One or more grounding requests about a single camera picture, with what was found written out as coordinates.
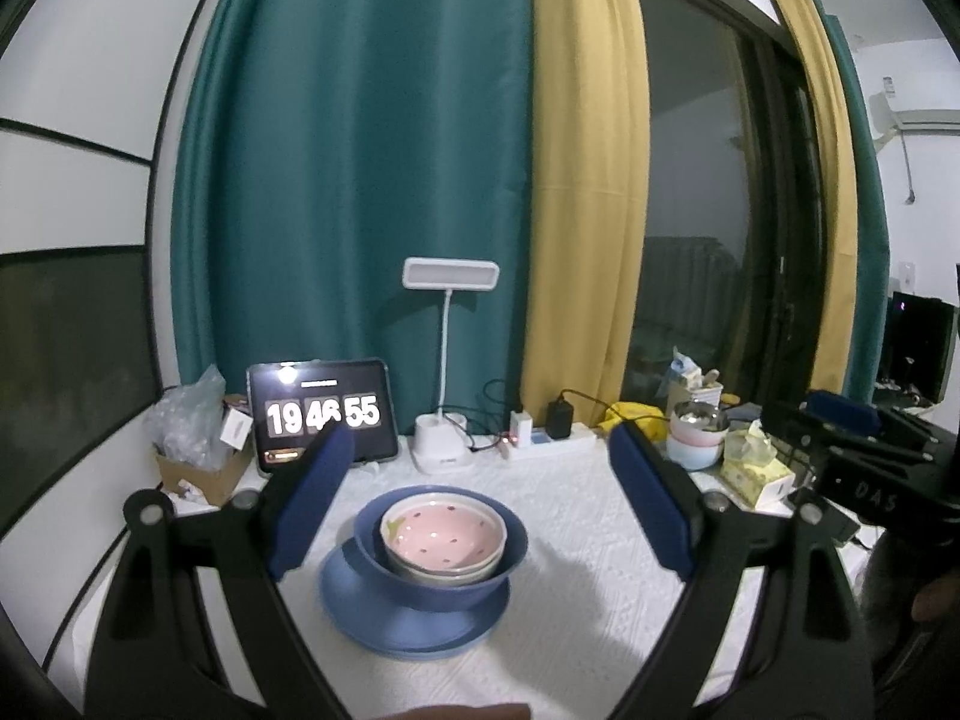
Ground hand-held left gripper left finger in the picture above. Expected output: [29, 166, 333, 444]
[82, 424, 357, 720]

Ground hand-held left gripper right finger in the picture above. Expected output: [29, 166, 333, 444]
[607, 424, 878, 720]

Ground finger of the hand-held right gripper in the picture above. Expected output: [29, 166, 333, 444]
[761, 388, 882, 443]
[821, 427, 938, 466]

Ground blue plate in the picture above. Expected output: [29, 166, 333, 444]
[330, 600, 507, 662]
[320, 540, 512, 653]

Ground pink strawberry bowl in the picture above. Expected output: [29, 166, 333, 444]
[381, 495, 505, 569]

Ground large blue bowl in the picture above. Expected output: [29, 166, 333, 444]
[352, 487, 528, 612]

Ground cream bowl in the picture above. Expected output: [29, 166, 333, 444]
[379, 491, 509, 587]

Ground person's right hand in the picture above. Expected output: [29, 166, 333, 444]
[907, 574, 960, 623]

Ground person's left hand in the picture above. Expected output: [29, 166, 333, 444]
[390, 703, 533, 720]

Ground light blue bowl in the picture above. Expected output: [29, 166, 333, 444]
[666, 435, 727, 471]

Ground pale pink bowl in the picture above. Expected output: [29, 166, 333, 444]
[670, 420, 730, 451]

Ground steel bowl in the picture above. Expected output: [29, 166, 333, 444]
[673, 401, 730, 432]

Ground white power strip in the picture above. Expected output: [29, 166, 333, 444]
[501, 424, 599, 461]

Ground dark monitor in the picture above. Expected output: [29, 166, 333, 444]
[879, 291, 959, 402]

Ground cardboard box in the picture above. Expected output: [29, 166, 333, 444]
[154, 442, 256, 509]

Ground yellow tissue pack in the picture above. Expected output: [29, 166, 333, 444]
[718, 420, 796, 509]

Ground tablet with clock display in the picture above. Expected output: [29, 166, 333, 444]
[246, 358, 400, 477]

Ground white slotted basket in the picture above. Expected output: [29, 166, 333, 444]
[667, 379, 725, 410]

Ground blue white carton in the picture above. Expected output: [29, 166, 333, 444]
[670, 347, 704, 391]

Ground clear plastic bags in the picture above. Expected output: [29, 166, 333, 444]
[146, 364, 230, 466]

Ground teal curtain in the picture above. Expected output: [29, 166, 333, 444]
[171, 0, 537, 436]
[816, 11, 891, 395]

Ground yellow curtain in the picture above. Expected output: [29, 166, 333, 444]
[759, 0, 860, 400]
[519, 0, 652, 432]

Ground white desk lamp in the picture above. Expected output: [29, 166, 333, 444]
[403, 256, 500, 475]

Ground glass sliding door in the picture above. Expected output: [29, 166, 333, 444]
[626, 0, 833, 406]

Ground white air conditioner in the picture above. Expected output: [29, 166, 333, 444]
[868, 75, 960, 140]

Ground black charger cable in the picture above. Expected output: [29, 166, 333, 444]
[559, 388, 625, 421]

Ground looped black cable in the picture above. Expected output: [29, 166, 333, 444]
[465, 379, 518, 451]

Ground white wall pipe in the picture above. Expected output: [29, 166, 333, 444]
[896, 131, 917, 205]

